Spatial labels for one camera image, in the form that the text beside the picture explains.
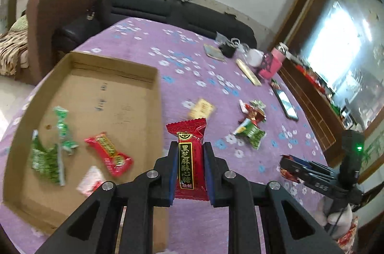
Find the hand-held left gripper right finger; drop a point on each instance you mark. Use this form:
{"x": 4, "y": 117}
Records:
{"x": 209, "y": 179}

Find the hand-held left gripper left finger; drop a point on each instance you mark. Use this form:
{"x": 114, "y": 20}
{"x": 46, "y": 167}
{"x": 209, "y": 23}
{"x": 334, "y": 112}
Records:
{"x": 172, "y": 174}

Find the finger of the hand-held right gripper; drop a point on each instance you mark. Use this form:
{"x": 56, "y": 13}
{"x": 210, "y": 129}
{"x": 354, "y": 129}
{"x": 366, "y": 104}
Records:
{"x": 318, "y": 167}
{"x": 292, "y": 168}

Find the red snack packet white print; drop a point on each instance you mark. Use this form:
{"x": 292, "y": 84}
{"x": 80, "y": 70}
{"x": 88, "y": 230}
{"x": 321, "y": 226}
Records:
{"x": 285, "y": 174}

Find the red candy packet black label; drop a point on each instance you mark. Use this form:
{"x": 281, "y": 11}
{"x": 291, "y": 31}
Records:
{"x": 189, "y": 134}

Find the shallow cardboard box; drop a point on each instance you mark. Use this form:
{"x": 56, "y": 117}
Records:
{"x": 114, "y": 98}

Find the person's right hand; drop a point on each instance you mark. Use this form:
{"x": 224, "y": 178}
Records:
{"x": 336, "y": 213}

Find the white green pea packet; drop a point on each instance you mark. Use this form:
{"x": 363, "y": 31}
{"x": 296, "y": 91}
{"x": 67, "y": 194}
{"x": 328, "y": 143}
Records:
{"x": 250, "y": 132}

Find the wooden side cabinet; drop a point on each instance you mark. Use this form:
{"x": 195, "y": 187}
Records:
{"x": 312, "y": 104}

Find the small red candy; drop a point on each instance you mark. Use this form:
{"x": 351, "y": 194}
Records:
{"x": 254, "y": 115}

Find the red packet yellow green label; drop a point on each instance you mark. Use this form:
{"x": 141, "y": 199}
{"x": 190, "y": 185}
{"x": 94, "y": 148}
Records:
{"x": 109, "y": 155}

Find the black smartphone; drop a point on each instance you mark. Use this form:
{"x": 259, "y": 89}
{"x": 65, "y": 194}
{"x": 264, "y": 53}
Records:
{"x": 285, "y": 101}

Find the beige cracker packet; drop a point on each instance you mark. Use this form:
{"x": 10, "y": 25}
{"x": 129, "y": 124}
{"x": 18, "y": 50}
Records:
{"x": 202, "y": 108}

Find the small white red packet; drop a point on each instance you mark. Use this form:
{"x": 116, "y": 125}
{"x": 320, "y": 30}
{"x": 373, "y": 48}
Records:
{"x": 243, "y": 106}

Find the pink white snack packet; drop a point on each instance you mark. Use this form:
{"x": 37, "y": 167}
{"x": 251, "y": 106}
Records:
{"x": 90, "y": 180}

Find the long gold box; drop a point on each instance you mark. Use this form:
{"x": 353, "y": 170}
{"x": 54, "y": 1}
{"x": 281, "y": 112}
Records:
{"x": 247, "y": 71}

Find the purple floral tablecloth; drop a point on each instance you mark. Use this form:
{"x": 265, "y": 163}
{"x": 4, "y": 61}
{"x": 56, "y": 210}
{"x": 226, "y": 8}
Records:
{"x": 195, "y": 62}

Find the white round container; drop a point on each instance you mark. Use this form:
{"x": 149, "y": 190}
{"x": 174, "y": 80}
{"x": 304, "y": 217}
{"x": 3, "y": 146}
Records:
{"x": 254, "y": 57}

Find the green twisted candy wrapper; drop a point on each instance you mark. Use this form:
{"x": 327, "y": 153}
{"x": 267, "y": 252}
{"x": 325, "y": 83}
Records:
{"x": 63, "y": 129}

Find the wooden framed glass window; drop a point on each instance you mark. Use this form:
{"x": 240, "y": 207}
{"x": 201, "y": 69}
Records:
{"x": 339, "y": 41}

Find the crumpled green snack packet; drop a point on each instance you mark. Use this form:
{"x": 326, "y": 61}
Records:
{"x": 45, "y": 161}

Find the small black case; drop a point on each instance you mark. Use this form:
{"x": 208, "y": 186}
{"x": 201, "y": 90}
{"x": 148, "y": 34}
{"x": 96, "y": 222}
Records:
{"x": 227, "y": 48}

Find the black leather sofa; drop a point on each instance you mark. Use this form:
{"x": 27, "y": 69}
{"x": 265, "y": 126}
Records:
{"x": 144, "y": 6}

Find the brown armchair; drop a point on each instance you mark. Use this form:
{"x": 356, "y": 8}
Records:
{"x": 42, "y": 32}

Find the brown patterned blanket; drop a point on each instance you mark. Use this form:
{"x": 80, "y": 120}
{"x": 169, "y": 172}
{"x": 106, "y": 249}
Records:
{"x": 12, "y": 47}

